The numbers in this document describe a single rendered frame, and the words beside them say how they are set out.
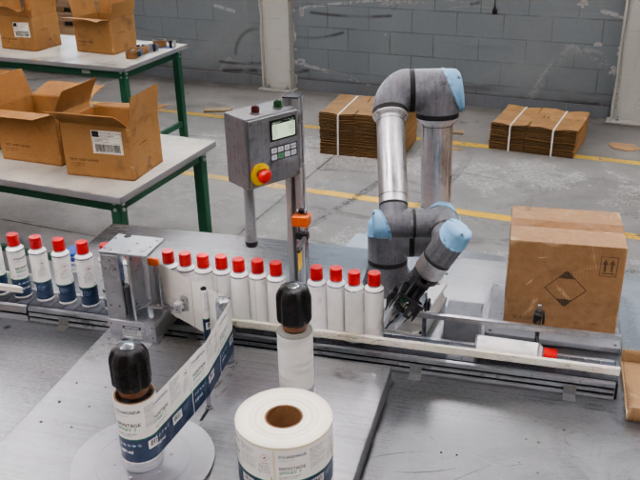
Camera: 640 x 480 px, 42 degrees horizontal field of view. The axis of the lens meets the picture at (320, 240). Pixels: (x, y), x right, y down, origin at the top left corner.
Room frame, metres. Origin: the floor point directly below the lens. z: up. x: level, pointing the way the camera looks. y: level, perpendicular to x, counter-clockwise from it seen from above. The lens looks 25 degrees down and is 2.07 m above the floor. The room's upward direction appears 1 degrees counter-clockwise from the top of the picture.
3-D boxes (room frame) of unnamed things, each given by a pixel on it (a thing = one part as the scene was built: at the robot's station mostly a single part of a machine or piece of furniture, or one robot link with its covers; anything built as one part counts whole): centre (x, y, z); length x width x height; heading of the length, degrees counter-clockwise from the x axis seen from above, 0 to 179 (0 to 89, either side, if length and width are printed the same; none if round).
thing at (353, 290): (1.89, -0.09, 0.98); 0.05 x 0.05 x 0.20
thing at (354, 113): (6.06, -0.39, 0.16); 0.65 x 0.54 x 0.32; 71
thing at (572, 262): (2.07, -0.68, 0.99); 0.30 x 0.24 x 0.27; 76
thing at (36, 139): (3.77, 1.27, 0.96); 0.53 x 0.45 x 0.37; 158
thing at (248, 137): (2.05, 0.14, 1.38); 0.17 x 0.10 x 0.19; 129
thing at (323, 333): (1.83, -0.21, 0.91); 1.07 x 0.01 x 0.02; 74
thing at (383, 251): (2.17, -0.20, 1.05); 0.13 x 0.12 x 0.14; 88
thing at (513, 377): (1.94, 0.06, 0.85); 1.65 x 0.11 x 0.05; 74
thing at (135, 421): (1.41, 0.39, 1.04); 0.09 x 0.09 x 0.29
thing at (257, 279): (1.97, 0.17, 0.98); 0.05 x 0.05 x 0.20
